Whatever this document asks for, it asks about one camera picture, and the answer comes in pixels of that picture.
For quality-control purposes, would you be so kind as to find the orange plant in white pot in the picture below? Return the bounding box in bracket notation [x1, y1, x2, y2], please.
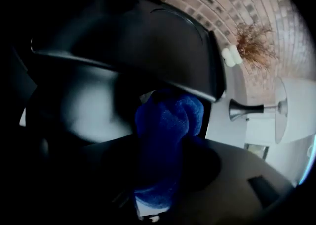
[221, 21, 279, 69]

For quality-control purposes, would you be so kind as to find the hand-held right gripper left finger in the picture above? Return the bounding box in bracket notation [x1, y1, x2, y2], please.
[34, 134, 140, 225]

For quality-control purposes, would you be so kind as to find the blue cloth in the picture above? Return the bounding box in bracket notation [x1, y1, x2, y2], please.
[133, 88, 205, 216]

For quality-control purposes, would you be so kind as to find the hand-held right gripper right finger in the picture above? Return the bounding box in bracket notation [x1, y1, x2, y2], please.
[158, 136, 296, 225]

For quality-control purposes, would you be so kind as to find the white table lamp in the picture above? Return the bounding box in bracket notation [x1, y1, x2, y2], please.
[228, 77, 316, 145]

